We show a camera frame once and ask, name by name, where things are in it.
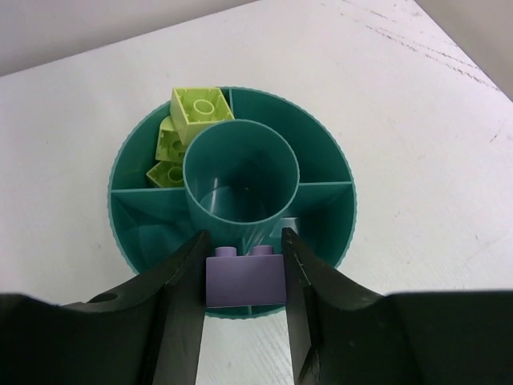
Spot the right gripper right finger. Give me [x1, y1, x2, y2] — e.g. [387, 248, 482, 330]
[281, 228, 512, 384]

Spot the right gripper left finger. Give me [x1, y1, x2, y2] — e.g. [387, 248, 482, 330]
[1, 231, 211, 384]

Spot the lilac square lego brick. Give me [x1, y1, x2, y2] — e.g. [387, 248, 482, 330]
[205, 245, 287, 308]

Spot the lime green lego brick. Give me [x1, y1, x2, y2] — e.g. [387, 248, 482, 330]
[146, 161, 184, 188]

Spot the teal divided round container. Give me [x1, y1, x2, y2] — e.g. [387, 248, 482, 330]
[108, 87, 357, 318]

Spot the lime green curved brick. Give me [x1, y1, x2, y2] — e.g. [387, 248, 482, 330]
[155, 116, 187, 164]

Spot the lime green square brick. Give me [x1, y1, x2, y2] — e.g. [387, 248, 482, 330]
[169, 87, 234, 145]

